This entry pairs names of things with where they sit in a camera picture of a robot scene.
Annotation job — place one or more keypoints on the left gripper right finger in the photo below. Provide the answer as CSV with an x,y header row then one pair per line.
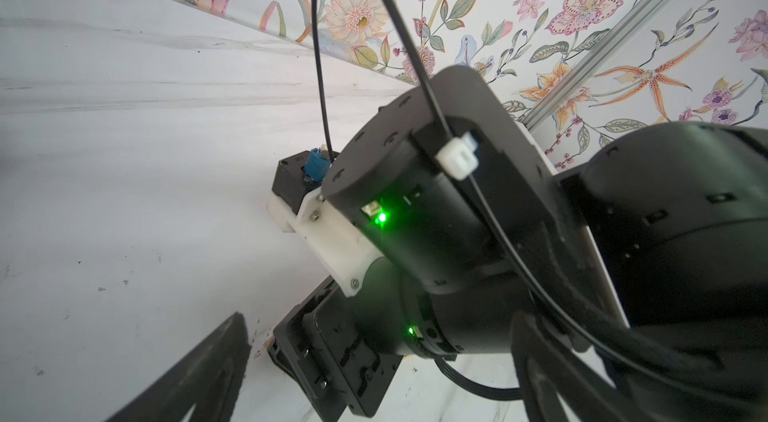
x,y
551,376

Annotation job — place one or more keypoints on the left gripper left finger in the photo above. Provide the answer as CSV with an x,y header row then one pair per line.
x,y
203,386

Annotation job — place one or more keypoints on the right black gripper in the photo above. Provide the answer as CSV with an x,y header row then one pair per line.
x,y
319,346

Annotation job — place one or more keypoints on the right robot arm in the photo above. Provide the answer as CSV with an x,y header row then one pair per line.
x,y
630,288

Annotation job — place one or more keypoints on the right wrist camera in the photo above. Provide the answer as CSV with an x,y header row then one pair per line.
x,y
296,204

